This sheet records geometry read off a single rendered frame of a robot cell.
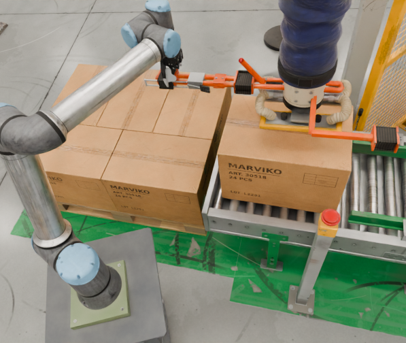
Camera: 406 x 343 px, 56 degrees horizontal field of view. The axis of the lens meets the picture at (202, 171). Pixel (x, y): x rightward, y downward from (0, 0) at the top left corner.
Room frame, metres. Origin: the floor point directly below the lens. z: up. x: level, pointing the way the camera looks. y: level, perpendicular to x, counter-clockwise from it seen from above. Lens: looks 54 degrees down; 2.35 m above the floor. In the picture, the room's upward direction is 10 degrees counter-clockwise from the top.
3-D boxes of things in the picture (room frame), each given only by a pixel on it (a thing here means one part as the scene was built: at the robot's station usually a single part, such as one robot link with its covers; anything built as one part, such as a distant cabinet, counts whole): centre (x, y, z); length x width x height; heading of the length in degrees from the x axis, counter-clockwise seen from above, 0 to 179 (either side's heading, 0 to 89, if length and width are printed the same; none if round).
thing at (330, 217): (0.64, -0.45, 1.02); 0.07 x 0.07 x 0.04
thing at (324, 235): (0.64, -0.45, 0.50); 0.07 x 0.07 x 1.00; 68
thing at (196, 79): (1.32, -0.05, 1.21); 0.07 x 0.07 x 0.04; 70
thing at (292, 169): (1.17, -0.43, 0.75); 0.60 x 0.40 x 0.40; 68
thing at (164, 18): (1.35, 0.06, 1.53); 0.10 x 0.09 x 0.12; 132
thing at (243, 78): (1.24, -0.25, 1.22); 0.10 x 0.08 x 0.06; 160
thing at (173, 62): (1.35, 0.05, 1.36); 0.09 x 0.08 x 0.12; 69
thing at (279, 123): (1.07, -0.45, 1.12); 0.34 x 0.10 x 0.05; 70
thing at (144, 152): (1.84, 0.43, 0.34); 1.20 x 1.00 x 0.40; 68
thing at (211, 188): (1.31, -0.10, 0.58); 0.70 x 0.03 x 0.06; 158
